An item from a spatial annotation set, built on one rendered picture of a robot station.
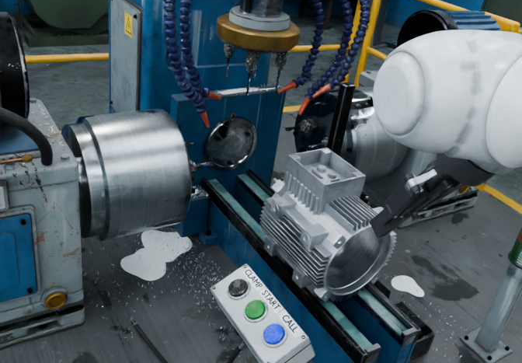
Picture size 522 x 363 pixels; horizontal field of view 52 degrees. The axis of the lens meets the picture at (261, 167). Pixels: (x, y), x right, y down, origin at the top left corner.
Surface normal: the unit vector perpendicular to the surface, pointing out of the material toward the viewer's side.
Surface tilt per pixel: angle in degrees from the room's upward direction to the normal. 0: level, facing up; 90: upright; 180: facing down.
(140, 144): 35
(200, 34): 90
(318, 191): 90
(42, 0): 86
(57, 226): 90
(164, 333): 0
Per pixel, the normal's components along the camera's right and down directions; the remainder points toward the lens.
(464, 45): 0.21, -0.63
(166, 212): 0.48, 0.66
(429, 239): 0.13, -0.87
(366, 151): 0.54, 0.26
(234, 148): 0.52, 0.47
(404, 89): -0.95, 0.07
